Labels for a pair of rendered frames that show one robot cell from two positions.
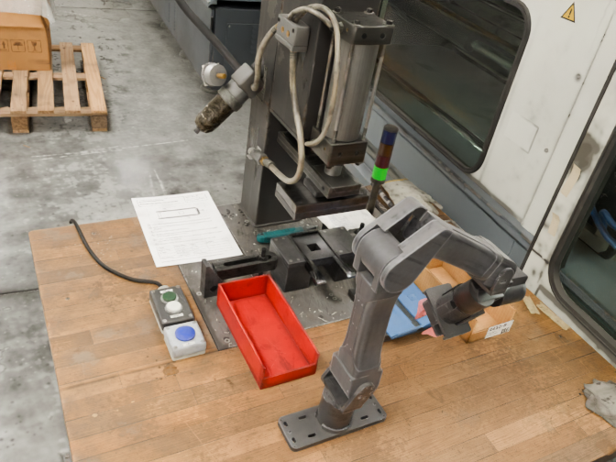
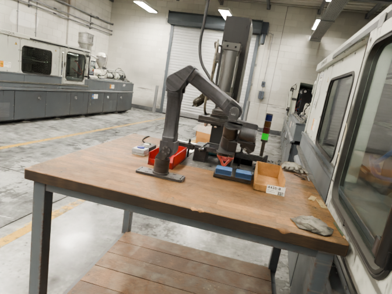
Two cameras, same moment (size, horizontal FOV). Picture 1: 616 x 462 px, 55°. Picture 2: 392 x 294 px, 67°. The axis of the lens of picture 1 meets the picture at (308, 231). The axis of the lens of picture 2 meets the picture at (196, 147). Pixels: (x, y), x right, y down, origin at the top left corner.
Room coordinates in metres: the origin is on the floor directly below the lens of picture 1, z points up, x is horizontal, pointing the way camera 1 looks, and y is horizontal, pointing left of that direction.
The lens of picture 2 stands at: (-0.08, -1.00, 1.29)
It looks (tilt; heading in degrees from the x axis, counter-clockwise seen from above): 12 degrees down; 43
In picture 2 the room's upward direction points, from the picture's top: 9 degrees clockwise
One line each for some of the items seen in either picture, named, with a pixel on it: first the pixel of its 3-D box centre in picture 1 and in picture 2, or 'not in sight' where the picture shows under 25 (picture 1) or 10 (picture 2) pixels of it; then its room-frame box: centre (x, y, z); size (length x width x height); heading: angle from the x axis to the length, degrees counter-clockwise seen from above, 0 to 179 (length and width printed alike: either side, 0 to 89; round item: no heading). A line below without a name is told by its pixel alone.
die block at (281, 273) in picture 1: (314, 259); (213, 155); (1.13, -0.03, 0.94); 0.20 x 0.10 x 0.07; 123
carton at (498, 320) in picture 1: (457, 291); (269, 178); (1.11, -0.38, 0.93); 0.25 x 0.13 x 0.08; 33
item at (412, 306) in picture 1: (421, 302); (244, 172); (1.05, -0.29, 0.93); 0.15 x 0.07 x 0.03; 34
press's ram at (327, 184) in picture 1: (314, 139); (221, 101); (1.18, 0.02, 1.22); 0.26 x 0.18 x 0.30; 33
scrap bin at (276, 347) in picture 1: (265, 327); (168, 155); (0.88, 0.05, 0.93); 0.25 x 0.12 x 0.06; 33
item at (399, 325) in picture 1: (389, 311); (224, 168); (1.00, -0.21, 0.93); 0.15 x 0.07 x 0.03; 36
